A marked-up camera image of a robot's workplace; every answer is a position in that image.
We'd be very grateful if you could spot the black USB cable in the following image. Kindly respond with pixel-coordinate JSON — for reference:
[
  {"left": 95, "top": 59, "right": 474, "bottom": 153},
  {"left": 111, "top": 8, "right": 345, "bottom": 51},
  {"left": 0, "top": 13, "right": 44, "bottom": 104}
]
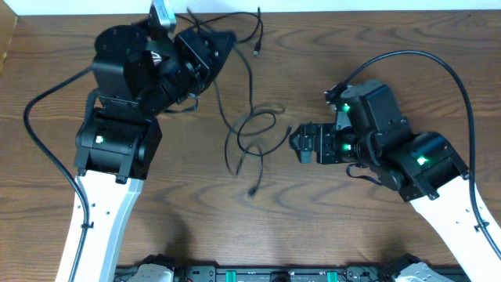
[{"left": 174, "top": 6, "right": 265, "bottom": 57}]

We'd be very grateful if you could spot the cardboard box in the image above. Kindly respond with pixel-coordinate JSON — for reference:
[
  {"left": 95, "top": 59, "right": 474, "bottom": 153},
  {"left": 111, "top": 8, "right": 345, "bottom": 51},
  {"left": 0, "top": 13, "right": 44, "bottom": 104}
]
[{"left": 0, "top": 0, "right": 18, "bottom": 69}]

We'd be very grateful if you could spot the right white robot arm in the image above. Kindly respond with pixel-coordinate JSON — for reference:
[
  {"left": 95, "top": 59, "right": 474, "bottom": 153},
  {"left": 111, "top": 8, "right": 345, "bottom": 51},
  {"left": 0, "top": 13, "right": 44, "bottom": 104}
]
[{"left": 290, "top": 79, "right": 500, "bottom": 281}]

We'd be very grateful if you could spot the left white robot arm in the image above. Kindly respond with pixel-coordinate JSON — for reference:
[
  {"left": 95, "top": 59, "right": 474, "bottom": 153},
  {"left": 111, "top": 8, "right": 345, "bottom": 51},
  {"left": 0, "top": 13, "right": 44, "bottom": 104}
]
[{"left": 56, "top": 23, "right": 236, "bottom": 281}]

